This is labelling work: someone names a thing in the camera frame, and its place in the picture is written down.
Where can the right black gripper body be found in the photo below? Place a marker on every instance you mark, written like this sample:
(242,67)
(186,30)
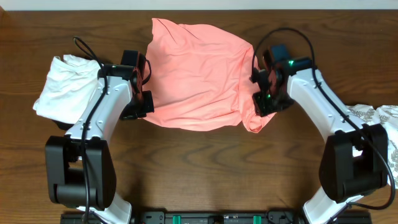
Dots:
(271,101)

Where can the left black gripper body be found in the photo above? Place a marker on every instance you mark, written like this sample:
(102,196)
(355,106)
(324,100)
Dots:
(139,106)

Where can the pink shirt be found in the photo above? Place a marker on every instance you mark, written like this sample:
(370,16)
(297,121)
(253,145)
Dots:
(199,78)

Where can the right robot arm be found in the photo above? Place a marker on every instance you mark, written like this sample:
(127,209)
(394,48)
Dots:
(354,161)

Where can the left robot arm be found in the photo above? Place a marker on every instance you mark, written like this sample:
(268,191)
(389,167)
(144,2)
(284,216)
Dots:
(80,171)

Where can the white folded shirt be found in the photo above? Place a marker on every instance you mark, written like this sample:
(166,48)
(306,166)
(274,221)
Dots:
(69,86)

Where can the black folded shirt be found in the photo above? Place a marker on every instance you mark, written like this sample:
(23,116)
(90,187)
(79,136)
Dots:
(63,126)

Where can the white fern print shirt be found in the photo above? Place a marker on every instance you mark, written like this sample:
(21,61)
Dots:
(385,115)

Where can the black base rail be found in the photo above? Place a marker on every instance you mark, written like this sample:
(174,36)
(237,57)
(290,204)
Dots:
(270,217)

